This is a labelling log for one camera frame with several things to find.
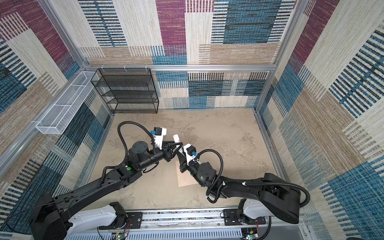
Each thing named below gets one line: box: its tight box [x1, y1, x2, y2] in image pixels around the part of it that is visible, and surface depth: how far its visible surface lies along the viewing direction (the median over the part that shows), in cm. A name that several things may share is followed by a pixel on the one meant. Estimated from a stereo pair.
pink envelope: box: [175, 160, 198, 188], surface depth 87 cm
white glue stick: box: [173, 134, 180, 143], surface depth 70 cm
